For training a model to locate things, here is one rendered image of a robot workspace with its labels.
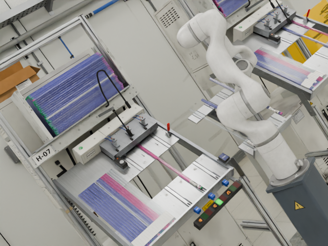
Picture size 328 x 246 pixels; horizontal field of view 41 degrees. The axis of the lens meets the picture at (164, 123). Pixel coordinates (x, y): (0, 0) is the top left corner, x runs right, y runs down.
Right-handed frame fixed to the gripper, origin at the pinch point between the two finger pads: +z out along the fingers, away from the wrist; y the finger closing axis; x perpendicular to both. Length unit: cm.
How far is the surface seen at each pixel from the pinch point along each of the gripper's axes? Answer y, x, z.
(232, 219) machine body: 54, 29, 45
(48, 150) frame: 94, -62, -16
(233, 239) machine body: 63, 36, 48
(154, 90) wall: -22, -131, 152
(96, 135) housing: 70, -53, -3
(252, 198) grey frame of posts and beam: 43, 36, 15
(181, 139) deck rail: 40.2, -14.9, 7.0
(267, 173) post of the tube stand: 21.5, 30.9, 31.4
